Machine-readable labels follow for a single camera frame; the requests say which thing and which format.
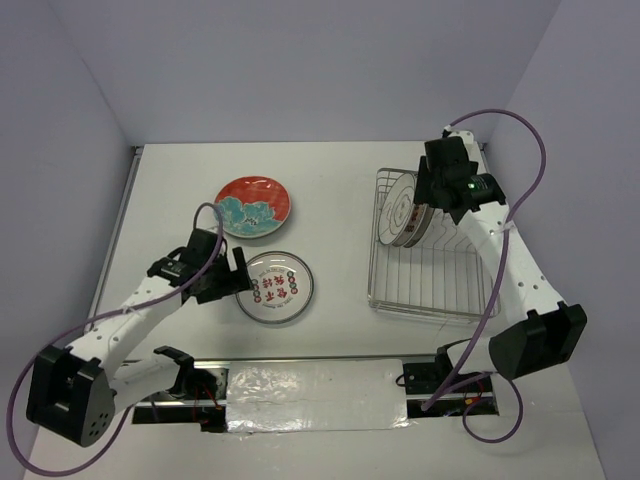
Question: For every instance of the wire dish rack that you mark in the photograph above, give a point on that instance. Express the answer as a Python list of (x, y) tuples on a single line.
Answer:
[(441, 277)]

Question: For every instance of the green rim lettered plate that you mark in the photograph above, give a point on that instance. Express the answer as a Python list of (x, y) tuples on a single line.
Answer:
[(422, 227)]

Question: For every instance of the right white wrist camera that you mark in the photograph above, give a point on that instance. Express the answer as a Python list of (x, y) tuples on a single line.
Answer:
[(466, 136)]

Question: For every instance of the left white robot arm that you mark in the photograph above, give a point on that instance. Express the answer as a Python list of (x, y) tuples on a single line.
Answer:
[(77, 390)]

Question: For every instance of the black metal base rail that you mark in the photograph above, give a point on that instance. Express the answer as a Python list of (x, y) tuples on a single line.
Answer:
[(419, 379)]

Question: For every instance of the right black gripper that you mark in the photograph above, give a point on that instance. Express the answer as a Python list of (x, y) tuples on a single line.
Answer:
[(424, 184)]

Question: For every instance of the white plate line drawing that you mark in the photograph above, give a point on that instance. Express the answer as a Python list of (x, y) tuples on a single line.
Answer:
[(387, 229)]

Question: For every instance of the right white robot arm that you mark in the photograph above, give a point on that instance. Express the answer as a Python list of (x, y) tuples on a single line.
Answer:
[(543, 330)]

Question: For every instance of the silver foil tape sheet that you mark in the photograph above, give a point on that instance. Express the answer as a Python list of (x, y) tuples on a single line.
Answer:
[(284, 397)]

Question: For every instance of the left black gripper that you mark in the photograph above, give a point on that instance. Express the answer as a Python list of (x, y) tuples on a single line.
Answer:
[(226, 286)]

